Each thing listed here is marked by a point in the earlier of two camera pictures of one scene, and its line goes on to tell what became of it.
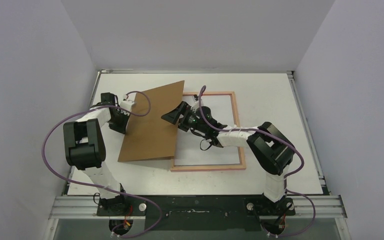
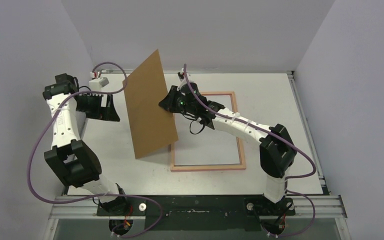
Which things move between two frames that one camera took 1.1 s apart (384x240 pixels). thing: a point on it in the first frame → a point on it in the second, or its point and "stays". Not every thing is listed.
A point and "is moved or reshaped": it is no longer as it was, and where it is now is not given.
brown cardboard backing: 151,136 is moved or reshaped
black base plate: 196,212 stays
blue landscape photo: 189,150 stays
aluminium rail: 328,206 stays
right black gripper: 183,117 → 171,102
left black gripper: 122,128 → 108,113
